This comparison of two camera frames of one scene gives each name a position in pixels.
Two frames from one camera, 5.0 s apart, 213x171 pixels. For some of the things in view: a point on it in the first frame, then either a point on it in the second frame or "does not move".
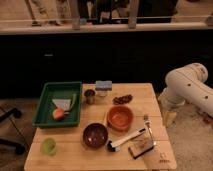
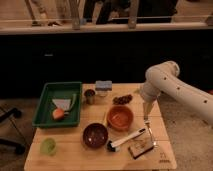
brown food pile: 123,99 does not move
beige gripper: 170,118 -> 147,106
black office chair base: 19,148 does not move
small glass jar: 102,93 does not move
